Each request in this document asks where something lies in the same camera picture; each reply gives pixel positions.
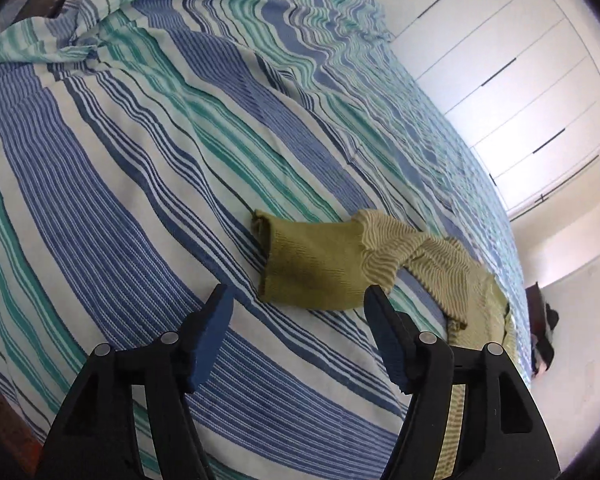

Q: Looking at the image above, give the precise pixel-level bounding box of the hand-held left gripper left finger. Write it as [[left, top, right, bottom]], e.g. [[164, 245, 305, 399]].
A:
[[35, 283, 235, 480]]

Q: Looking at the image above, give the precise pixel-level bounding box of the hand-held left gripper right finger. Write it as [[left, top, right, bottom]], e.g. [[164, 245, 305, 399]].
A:
[[363, 284, 562, 480]]

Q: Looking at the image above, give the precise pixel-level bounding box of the green striped knit cardigan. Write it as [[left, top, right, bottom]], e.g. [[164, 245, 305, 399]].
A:
[[251, 208, 519, 479]]

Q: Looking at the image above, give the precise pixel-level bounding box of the pile of clothes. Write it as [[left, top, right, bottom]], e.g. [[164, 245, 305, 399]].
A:
[[531, 304, 561, 376]]

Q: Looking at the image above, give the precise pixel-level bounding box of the dark wooden dresser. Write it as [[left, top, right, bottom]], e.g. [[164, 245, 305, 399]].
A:
[[525, 283, 548, 343]]

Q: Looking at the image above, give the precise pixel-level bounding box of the blue green striped bedspread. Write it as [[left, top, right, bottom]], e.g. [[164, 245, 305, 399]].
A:
[[0, 0, 527, 480]]

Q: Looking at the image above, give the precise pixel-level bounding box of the white wardrobe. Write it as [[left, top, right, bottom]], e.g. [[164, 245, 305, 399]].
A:
[[360, 0, 600, 222]]

